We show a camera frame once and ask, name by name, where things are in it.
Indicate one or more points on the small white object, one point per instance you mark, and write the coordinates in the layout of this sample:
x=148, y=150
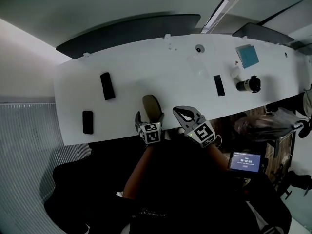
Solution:
x=234, y=71

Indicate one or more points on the person's left forearm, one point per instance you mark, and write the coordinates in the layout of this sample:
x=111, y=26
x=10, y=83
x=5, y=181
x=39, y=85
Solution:
x=139, y=172

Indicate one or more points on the black flat remote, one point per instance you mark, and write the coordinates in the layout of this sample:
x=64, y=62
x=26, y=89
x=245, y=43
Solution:
x=219, y=85

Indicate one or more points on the chest-mounted timer screen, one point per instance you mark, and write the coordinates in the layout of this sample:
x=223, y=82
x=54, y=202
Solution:
x=245, y=162

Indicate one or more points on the white window blinds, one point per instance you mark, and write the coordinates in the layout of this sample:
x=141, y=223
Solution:
x=24, y=167

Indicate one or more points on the black office chair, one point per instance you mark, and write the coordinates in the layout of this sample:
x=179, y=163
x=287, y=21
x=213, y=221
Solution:
x=73, y=191
x=292, y=184

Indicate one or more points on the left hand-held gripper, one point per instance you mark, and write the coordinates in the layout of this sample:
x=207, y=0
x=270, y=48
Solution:
x=151, y=134

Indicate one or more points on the person in dark shirt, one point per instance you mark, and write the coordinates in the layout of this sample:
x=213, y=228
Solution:
x=182, y=191

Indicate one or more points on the black smartphone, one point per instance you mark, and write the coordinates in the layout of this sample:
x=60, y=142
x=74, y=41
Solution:
x=87, y=122

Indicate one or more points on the black oblong box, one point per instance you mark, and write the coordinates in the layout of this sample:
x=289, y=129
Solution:
x=107, y=86

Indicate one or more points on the long dark desk divider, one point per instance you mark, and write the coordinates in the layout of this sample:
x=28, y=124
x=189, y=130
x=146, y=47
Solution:
x=126, y=33

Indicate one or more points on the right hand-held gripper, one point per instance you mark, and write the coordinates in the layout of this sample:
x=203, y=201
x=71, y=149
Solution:
x=202, y=133

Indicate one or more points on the beige glasses case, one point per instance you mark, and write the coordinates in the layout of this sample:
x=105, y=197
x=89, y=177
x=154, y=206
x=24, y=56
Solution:
x=151, y=106

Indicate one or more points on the teal notebook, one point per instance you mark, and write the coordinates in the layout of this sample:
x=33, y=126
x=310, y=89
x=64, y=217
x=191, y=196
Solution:
x=247, y=56

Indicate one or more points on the black tumbler bottle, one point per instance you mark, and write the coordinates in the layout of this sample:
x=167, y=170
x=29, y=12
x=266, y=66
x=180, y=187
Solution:
x=247, y=84

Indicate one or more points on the person's right forearm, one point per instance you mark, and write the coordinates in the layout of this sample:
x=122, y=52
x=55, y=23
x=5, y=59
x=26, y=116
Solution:
x=218, y=155

